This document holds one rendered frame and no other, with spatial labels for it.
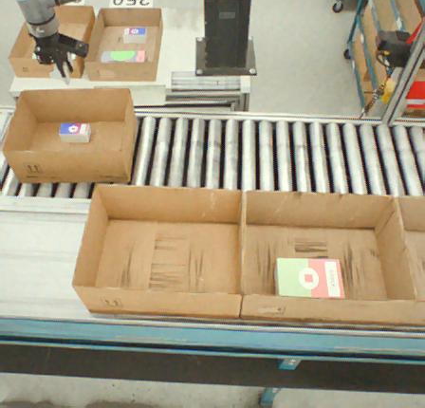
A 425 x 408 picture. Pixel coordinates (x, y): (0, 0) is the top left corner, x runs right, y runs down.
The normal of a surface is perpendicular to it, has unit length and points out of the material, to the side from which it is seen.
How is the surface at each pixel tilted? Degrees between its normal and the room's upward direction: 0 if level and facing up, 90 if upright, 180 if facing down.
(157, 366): 0
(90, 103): 90
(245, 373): 0
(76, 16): 89
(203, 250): 1
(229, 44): 90
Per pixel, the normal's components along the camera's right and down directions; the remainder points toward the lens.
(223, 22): 0.01, 0.83
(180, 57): 0.00, -0.55
